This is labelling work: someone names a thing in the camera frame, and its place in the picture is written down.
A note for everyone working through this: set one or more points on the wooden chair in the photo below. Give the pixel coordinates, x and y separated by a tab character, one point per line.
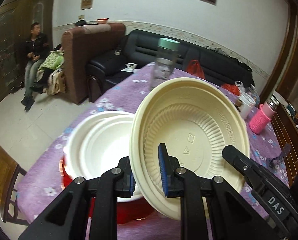
9	172

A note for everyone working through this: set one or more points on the black leather sofa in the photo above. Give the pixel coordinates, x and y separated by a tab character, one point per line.
139	48

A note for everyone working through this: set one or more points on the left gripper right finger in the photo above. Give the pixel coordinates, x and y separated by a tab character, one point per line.
209	208

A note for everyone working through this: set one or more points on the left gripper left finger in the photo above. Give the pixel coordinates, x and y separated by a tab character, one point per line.
86	209

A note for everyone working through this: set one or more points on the brown leather armchair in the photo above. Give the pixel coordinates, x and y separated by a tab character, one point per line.
80	45

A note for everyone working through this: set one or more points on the pink sleeved bottle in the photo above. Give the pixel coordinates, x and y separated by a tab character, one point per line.
264	114

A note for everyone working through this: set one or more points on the green patterned blanket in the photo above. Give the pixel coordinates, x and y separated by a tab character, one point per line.
54	60

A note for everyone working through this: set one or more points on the white shallow bowl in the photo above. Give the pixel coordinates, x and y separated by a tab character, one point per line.
103	120

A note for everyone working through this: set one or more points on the clear bottle green lid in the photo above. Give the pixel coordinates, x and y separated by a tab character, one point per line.
165	61

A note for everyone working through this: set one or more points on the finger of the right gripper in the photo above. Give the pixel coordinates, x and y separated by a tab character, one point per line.
237	160

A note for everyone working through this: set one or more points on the large red scalloped plate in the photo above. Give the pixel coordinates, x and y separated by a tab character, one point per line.
126	211

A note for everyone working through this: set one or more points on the small yellow wall plaque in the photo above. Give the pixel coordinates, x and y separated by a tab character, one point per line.
86	4

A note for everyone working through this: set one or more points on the red plastic bag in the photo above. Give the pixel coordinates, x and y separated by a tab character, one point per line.
194	68

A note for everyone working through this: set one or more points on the white cylindrical jar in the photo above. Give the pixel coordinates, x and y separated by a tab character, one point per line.
247	104

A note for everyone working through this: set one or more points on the seated man dark jacket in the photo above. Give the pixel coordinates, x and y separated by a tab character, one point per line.
37	49

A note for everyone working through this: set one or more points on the white round plate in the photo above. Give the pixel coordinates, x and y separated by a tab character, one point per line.
98	177

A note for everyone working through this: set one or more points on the dark wooden cabinet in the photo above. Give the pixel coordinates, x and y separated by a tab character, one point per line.
16	17

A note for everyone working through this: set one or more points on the cream ribbed plastic bowl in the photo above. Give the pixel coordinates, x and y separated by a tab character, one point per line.
195	121

